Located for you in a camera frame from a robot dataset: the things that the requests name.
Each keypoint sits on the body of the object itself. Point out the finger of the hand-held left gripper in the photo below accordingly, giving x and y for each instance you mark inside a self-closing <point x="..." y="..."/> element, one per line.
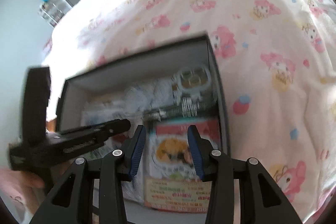
<point x="113" y="127"/>

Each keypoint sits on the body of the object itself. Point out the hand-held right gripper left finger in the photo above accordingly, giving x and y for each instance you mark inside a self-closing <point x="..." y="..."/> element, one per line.
<point x="137" y="150"/>

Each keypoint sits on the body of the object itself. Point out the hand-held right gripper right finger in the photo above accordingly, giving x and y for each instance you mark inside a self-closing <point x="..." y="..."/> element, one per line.
<point x="195" y="153"/>

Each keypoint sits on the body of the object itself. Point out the red snack packet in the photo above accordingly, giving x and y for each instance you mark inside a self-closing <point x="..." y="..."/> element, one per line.
<point x="173" y="192"/>

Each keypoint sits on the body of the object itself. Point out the silver foil packet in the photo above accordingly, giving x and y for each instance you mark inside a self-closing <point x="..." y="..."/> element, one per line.
<point x="189" y="106"/>

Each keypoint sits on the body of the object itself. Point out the black storage box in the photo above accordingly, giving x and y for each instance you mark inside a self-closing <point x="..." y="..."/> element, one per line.
<point x="220" y="98"/>

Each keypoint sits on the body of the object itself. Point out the person's left hand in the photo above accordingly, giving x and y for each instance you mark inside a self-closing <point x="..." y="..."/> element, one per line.
<point x="35" y="180"/>

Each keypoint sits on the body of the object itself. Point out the pink cartoon printed blanket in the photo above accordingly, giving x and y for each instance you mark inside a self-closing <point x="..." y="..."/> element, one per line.
<point x="236" y="3"/>

